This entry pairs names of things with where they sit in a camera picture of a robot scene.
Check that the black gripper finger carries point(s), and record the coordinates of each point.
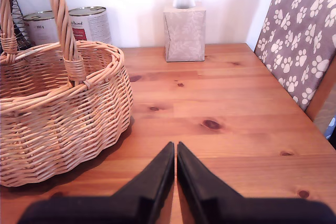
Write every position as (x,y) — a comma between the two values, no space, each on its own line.
(199,184)
(155,182)

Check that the beige leaf-print tissue box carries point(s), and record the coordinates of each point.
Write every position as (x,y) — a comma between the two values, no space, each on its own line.
(183,37)

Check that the pale blue patterned cloth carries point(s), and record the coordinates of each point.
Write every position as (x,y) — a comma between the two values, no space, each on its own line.
(331,128)

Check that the red label tin can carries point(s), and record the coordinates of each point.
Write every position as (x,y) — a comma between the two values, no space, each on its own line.
(94,24)

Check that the brown paw-print chair cover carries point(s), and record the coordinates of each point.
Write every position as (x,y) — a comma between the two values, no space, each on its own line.
(296,37)

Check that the white label tin can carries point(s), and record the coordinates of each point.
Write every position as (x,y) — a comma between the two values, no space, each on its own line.
(39,30)

